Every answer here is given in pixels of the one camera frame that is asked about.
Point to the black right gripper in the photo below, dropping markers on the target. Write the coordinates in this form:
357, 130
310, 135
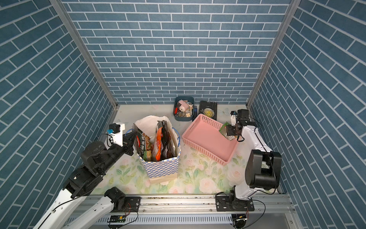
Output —
229, 128

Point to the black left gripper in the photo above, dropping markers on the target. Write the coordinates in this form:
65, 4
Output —
127, 145

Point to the green small condiment packet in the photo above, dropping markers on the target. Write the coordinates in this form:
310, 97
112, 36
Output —
222, 130

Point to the orange red condiment packet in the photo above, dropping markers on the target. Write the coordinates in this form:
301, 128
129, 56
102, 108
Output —
158, 145

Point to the pink plastic basket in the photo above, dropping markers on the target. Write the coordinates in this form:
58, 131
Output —
203, 135

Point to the white condiment packet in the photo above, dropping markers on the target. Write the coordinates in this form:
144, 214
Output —
175, 142

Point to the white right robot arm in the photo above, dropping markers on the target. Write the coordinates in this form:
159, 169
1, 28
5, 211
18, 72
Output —
263, 168

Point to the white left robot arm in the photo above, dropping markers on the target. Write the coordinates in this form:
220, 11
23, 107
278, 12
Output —
97, 160

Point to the black moon book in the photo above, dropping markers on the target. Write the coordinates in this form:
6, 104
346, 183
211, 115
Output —
208, 109

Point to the pink tape roll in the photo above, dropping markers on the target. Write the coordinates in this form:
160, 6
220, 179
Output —
183, 106

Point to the teal storage bin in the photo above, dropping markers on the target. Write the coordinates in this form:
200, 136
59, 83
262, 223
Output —
183, 116

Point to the left green circuit board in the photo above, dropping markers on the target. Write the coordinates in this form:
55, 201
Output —
119, 219

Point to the green circuit board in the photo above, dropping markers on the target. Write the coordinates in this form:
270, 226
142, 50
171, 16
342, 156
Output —
239, 221
119, 219

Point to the right green circuit board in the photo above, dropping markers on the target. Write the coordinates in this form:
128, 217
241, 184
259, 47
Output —
239, 221

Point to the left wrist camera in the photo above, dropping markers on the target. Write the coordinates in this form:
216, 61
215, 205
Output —
115, 133

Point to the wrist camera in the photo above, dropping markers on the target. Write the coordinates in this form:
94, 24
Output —
115, 133
239, 116

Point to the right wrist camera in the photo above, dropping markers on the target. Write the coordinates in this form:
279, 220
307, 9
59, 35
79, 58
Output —
239, 116

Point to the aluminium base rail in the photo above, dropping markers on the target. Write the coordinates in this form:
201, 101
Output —
268, 210

